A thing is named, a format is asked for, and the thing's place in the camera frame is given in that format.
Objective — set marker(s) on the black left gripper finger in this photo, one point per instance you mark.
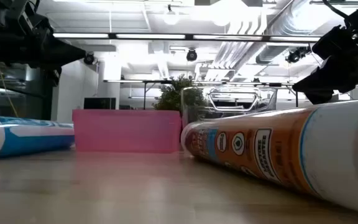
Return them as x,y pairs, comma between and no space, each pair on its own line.
64,54

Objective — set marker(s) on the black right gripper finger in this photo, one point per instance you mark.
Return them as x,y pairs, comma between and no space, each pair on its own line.
322,84

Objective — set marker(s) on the orange white sealant cartridge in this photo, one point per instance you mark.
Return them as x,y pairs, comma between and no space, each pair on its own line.
275,149

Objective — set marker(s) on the blue silicone sealant tube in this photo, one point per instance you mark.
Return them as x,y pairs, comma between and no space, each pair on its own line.
26,140

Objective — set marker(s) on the round black ceiling spotlight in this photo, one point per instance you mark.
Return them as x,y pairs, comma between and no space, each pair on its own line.
89,58
191,55
297,54

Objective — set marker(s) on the black overhead light bar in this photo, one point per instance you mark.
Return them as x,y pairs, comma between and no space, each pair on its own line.
112,36

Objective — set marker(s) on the black background monitor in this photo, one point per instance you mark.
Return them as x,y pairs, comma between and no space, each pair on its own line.
99,103

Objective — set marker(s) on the clear plastic bin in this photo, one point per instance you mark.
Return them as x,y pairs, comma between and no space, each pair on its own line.
228,102

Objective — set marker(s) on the pink translucent plastic bin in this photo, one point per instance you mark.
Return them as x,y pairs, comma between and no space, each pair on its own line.
126,130

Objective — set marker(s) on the white pendant ceiling lamp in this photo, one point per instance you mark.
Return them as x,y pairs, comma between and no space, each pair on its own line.
171,18

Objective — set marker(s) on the small artificial green plant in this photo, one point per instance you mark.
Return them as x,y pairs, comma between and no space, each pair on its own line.
171,96

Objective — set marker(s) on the silver ventilation duct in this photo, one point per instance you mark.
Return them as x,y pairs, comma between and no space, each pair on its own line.
291,18

